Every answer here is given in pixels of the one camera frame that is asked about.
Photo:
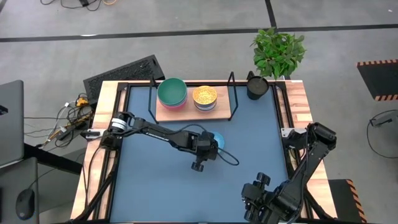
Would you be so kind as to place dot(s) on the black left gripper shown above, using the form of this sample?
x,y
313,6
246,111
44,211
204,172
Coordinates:
x,y
206,146

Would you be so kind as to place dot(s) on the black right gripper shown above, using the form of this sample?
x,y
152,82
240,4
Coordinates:
x,y
264,200

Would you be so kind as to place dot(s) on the blue white striped bowl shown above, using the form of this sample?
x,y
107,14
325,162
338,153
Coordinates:
x,y
220,140

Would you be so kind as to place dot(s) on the wooden shelf with black legs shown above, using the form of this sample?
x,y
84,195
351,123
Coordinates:
x,y
189,115

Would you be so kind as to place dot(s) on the red bowl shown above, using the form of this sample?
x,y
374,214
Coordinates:
x,y
172,108

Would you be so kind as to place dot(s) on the orange patterned bowl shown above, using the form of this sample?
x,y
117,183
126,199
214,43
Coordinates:
x,y
204,95

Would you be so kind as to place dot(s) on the green bowl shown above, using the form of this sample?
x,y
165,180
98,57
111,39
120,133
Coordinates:
x,y
172,91

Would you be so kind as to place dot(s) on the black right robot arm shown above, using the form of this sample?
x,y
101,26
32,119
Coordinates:
x,y
304,174

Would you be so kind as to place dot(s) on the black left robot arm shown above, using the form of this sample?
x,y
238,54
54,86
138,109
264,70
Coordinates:
x,y
161,132

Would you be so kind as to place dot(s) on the blue table mat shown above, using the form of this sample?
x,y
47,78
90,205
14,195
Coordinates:
x,y
161,193

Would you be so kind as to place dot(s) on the black hazard-striped floor mat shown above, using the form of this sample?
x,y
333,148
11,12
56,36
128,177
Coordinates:
x,y
342,199
379,77

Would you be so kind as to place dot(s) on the black cup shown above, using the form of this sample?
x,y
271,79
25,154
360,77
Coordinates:
x,y
257,88

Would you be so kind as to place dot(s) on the black perforated panel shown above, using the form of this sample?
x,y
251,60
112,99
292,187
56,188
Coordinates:
x,y
124,74

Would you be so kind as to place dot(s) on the black power strip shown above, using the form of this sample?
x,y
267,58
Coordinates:
x,y
70,133

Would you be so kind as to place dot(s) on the yellow plug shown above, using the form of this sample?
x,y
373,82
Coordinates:
x,y
82,102

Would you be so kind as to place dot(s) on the green leafy plant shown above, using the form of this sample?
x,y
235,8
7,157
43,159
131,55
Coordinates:
x,y
276,53

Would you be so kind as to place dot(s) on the black stand beam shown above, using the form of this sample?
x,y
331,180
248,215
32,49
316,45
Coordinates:
x,y
53,160

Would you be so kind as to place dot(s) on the black computer mouse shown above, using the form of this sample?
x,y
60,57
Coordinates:
x,y
25,203

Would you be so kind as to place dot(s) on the grey side desk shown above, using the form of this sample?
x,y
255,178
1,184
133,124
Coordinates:
x,y
9,183

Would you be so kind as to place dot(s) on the grey laptop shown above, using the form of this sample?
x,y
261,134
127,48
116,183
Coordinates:
x,y
11,124

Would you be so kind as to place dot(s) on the black power adapter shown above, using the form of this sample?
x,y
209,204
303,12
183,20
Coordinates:
x,y
84,2

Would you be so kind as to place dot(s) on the black metal table frame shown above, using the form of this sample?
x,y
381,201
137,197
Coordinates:
x,y
112,186

